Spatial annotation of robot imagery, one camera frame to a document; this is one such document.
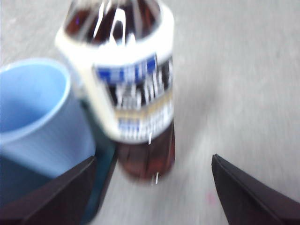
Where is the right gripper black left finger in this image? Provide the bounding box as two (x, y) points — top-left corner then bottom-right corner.
(0, 156), (97, 225)

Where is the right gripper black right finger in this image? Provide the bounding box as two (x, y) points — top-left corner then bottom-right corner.
(211, 154), (300, 225)

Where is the dark oolong tea bottle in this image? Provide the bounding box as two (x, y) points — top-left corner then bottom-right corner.
(55, 0), (176, 186)

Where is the blue ribbed plastic cup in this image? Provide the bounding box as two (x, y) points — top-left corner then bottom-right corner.
(0, 58), (97, 179)

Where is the dark rectangular tray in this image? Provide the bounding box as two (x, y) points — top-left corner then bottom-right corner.
(0, 98), (117, 225)

